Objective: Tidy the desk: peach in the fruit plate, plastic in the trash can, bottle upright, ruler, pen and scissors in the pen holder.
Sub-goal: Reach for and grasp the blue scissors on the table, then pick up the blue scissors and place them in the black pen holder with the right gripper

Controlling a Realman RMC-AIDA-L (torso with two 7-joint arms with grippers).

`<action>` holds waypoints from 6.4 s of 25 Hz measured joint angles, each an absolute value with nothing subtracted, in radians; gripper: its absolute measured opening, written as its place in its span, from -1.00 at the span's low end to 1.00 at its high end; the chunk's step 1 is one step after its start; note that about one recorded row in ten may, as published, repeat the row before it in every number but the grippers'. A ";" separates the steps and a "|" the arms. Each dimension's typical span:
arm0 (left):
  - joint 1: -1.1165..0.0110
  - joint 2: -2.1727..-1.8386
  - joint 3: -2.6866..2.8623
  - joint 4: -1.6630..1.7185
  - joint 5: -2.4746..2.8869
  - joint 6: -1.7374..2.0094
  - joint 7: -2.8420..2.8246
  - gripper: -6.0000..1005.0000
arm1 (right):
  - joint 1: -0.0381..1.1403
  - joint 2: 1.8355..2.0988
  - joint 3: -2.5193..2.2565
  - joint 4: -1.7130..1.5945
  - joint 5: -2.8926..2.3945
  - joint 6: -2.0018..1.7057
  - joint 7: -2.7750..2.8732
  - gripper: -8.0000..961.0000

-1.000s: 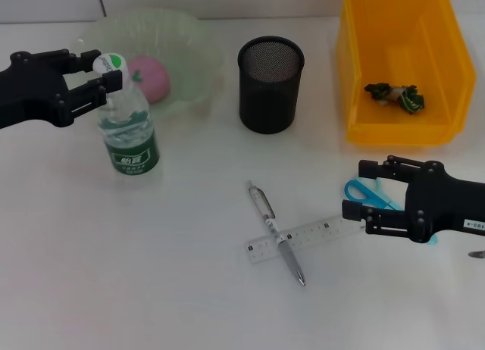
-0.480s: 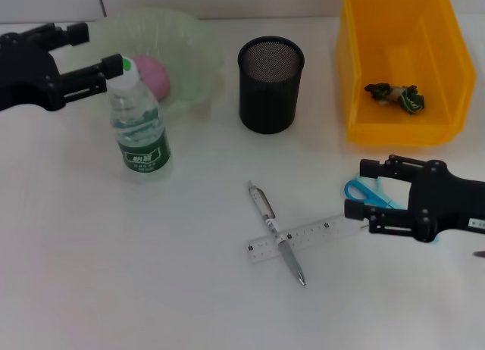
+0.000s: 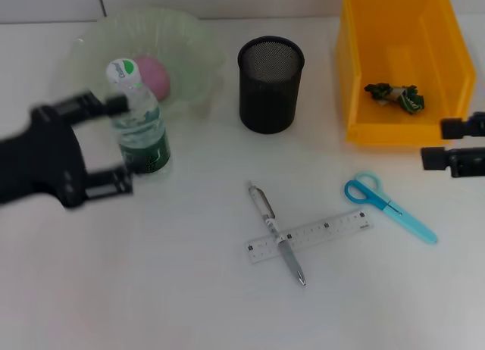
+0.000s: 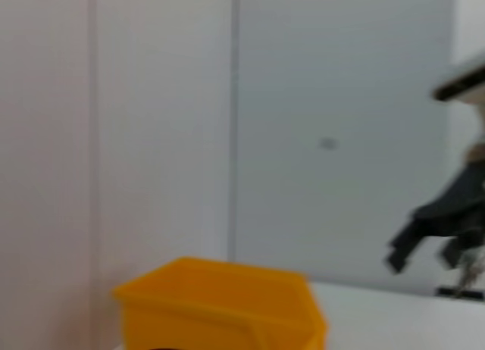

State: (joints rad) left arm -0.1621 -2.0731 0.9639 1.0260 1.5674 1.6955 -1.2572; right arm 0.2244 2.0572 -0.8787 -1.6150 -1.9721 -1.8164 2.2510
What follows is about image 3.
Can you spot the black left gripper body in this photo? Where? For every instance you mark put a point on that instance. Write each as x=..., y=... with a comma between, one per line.
x=38, y=157

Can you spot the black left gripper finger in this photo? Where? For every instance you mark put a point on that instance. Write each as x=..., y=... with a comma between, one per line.
x=113, y=183
x=117, y=105

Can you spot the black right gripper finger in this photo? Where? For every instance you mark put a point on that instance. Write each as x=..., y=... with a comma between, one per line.
x=433, y=158
x=452, y=128

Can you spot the green label water bottle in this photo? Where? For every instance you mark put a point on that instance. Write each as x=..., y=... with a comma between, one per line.
x=148, y=153

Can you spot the pink toy peach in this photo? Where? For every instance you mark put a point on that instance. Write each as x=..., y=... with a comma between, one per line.
x=155, y=77

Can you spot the green plastic wrapper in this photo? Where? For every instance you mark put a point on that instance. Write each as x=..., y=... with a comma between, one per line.
x=401, y=98

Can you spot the blue scissors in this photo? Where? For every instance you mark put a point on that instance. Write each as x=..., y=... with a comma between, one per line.
x=379, y=204

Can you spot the clear plastic ruler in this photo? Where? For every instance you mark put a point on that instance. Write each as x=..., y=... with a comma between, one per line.
x=322, y=230

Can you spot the translucent green fruit plate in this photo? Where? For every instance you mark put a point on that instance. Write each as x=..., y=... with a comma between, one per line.
x=170, y=35

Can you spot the black mesh pen holder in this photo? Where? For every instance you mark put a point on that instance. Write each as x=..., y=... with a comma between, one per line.
x=269, y=100

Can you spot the white grey click pen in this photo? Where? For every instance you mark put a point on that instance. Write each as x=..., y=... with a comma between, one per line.
x=265, y=210

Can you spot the yellow plastic bin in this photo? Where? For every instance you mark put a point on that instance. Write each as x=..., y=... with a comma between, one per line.
x=398, y=134

